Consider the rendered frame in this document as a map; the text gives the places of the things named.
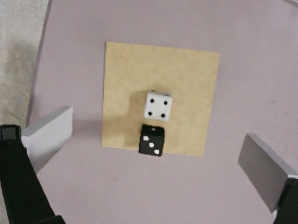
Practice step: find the tan flat mat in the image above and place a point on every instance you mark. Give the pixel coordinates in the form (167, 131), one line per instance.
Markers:
(188, 75)

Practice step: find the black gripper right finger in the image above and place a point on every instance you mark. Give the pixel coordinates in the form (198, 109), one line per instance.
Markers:
(274, 180)

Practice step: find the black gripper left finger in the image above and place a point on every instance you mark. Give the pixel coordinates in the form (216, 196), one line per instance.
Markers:
(24, 198)

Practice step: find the black die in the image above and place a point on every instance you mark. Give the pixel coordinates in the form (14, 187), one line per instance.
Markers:
(151, 140)

